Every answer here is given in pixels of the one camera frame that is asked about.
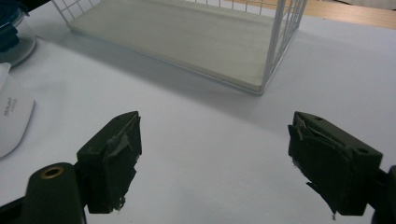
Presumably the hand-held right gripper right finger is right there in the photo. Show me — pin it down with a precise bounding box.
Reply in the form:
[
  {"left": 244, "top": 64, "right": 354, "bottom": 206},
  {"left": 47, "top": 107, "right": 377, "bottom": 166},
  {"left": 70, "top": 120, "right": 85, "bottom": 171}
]
[{"left": 287, "top": 111, "right": 384, "bottom": 217}]

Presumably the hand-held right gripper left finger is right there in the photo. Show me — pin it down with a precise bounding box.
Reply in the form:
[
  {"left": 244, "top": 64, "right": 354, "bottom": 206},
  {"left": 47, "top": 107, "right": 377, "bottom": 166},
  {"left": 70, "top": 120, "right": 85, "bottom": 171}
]
[{"left": 77, "top": 110, "right": 143, "bottom": 215}]

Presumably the white square plastic container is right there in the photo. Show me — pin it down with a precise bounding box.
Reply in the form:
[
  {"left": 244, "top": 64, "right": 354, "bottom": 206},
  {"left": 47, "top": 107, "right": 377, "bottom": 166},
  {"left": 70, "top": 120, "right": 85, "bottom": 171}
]
[{"left": 0, "top": 62, "right": 35, "bottom": 159}]

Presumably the white wire rack shelf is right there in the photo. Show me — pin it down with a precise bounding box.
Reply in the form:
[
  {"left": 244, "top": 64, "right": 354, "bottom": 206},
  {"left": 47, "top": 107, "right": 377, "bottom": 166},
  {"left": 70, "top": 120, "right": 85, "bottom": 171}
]
[{"left": 50, "top": 0, "right": 309, "bottom": 96}]

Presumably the round glass container blue lid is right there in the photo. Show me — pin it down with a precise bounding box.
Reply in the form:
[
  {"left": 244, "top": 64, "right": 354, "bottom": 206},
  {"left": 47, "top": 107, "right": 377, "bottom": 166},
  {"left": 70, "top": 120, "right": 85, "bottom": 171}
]
[{"left": 0, "top": 6, "right": 37, "bottom": 68}]

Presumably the wooden table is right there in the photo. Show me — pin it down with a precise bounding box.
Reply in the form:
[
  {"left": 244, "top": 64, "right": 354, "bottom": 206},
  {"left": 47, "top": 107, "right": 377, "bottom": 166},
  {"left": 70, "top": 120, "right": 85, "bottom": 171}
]
[{"left": 232, "top": 0, "right": 396, "bottom": 31}]

